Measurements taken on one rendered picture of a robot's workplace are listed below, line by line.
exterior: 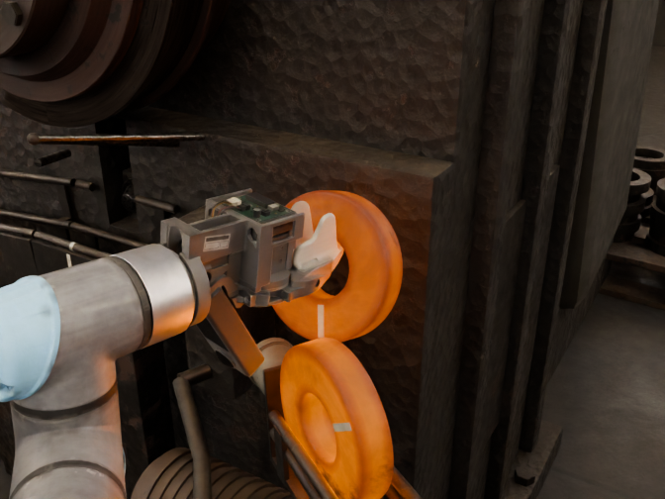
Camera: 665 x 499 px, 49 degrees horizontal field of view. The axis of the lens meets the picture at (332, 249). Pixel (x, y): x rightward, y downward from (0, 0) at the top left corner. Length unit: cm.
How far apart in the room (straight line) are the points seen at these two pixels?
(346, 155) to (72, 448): 46
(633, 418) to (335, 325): 131
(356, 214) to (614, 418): 132
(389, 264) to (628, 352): 155
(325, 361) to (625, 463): 126
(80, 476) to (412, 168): 47
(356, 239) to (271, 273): 11
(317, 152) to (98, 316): 40
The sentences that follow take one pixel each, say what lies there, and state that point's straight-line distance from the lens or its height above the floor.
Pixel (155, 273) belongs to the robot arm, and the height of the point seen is 89.
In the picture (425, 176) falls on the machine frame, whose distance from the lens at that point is 79.
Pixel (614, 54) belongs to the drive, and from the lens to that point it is 154.
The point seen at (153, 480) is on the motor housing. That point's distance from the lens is 91.
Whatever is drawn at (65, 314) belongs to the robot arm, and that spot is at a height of 89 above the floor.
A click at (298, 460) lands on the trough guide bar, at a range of 69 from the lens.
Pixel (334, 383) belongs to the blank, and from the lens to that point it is 62.
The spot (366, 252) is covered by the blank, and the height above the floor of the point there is 83.
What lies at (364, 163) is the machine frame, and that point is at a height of 87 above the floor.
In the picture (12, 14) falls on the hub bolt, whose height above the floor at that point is 103.
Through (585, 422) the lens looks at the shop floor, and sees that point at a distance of 190.
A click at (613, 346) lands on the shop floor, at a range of 221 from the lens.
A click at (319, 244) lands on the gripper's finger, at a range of 68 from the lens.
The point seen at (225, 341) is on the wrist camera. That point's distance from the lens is 64.
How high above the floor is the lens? 114
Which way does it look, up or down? 26 degrees down
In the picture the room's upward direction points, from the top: straight up
